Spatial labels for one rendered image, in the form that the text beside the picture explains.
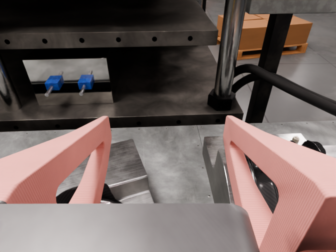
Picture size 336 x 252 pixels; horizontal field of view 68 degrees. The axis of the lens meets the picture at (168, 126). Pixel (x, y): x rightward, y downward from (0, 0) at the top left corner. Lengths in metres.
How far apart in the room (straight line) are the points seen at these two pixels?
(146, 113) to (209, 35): 0.33
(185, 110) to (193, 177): 0.32
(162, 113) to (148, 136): 0.15
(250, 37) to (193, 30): 2.63
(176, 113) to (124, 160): 0.39
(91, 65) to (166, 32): 0.27
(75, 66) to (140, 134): 0.33
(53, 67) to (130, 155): 0.50
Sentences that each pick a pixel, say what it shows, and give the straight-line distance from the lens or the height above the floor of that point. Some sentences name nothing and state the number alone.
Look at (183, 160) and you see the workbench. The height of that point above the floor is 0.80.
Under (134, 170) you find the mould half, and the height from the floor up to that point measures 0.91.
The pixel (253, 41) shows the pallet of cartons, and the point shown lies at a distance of 3.50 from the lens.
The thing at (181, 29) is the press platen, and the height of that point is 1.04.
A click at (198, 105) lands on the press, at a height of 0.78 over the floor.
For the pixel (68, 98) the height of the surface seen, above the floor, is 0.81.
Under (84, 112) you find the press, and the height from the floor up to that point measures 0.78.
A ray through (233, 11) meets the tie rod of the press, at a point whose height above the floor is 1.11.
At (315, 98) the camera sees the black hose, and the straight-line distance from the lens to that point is 0.84.
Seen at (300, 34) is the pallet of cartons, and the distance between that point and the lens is 3.89.
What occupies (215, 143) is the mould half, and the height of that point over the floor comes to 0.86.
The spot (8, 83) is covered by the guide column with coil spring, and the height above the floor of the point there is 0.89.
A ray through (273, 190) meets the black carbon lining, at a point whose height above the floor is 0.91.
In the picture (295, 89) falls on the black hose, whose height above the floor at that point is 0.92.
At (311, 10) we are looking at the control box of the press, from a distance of 1.03.
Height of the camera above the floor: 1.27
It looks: 37 degrees down
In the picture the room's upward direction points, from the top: straight up
